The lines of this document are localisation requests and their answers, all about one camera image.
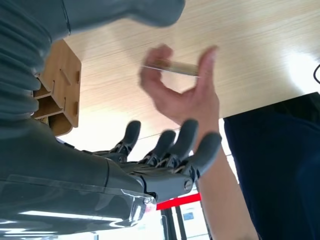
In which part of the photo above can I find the red bar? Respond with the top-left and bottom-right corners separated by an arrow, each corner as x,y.
155,193 -> 202,212

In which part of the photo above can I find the black cable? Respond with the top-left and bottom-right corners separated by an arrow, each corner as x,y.
312,63 -> 320,86

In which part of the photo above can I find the ribbed grey right arm sleeve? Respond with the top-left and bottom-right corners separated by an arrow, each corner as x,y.
0,0 -> 68,122

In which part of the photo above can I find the black frame leg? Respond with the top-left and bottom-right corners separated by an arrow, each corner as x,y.
174,205 -> 188,240
162,207 -> 177,240

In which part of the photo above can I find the wooden card holder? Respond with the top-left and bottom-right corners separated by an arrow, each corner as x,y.
31,39 -> 82,138

